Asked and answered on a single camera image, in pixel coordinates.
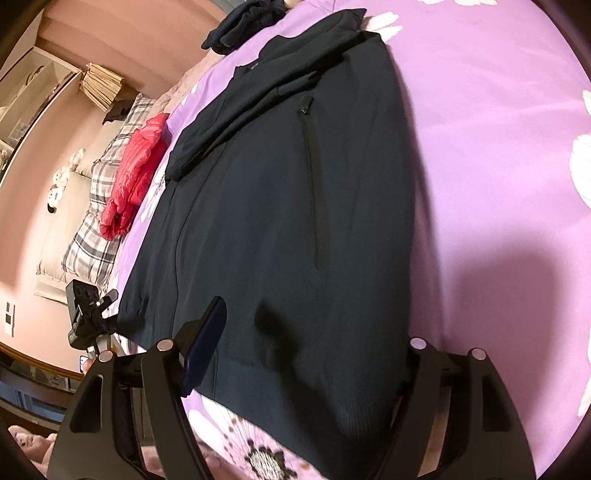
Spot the navy zip jacket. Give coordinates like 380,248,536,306
117,7,437,480

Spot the beige pillow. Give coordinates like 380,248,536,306
34,175,95,303
74,133,118,177

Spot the purple floral blanket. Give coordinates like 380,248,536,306
108,0,591,480

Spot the folded navy garment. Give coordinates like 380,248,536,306
201,0,289,54

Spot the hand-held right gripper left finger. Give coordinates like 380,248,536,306
46,296,227,480

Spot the grey plaid pillow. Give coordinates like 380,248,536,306
62,95,156,288

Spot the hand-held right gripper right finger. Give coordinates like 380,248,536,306
369,337,536,480

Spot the white plush dog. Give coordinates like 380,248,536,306
46,168,75,214

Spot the white wall socket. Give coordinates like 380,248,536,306
2,300,17,339

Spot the dark cloth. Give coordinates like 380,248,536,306
102,98,136,125

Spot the red down jacket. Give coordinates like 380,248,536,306
99,113,170,241

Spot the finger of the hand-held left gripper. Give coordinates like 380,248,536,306
95,290,117,320

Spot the person's pink garment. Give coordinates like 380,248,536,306
8,425,58,478

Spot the white wall shelf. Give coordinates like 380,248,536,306
0,46,85,155

